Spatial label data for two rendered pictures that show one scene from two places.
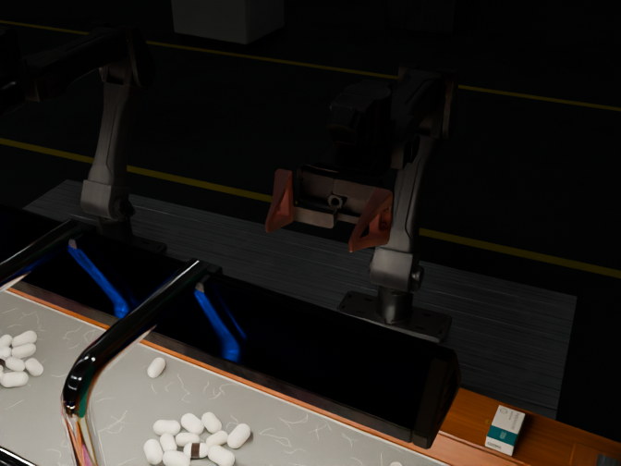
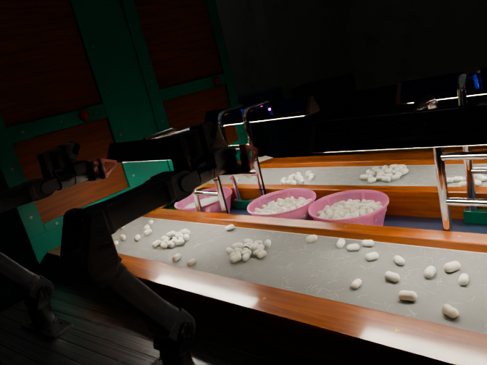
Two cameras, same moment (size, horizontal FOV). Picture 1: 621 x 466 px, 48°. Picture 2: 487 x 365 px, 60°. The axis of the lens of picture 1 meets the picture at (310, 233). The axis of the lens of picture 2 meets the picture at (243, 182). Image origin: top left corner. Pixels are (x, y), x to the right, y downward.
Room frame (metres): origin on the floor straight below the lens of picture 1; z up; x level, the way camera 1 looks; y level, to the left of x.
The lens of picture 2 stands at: (1.94, 0.85, 1.28)
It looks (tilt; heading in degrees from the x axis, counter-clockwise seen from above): 15 degrees down; 196
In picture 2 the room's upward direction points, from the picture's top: 14 degrees counter-clockwise
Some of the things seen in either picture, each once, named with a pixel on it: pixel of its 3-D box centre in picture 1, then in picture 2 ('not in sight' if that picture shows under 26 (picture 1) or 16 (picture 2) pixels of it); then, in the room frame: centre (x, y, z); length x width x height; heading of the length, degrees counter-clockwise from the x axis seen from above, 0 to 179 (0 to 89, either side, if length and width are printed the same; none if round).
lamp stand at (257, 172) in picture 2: not in sight; (253, 155); (0.13, 0.39, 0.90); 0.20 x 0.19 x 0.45; 62
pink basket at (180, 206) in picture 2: not in sight; (206, 206); (0.23, 0.14, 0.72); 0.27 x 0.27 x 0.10
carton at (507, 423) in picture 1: (505, 429); not in sight; (0.64, -0.25, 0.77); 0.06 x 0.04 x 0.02; 152
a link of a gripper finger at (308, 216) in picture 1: (295, 209); (103, 166); (0.69, 0.02, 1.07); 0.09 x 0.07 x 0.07; 157
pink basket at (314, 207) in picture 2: not in sight; (349, 216); (0.56, 0.78, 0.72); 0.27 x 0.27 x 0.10
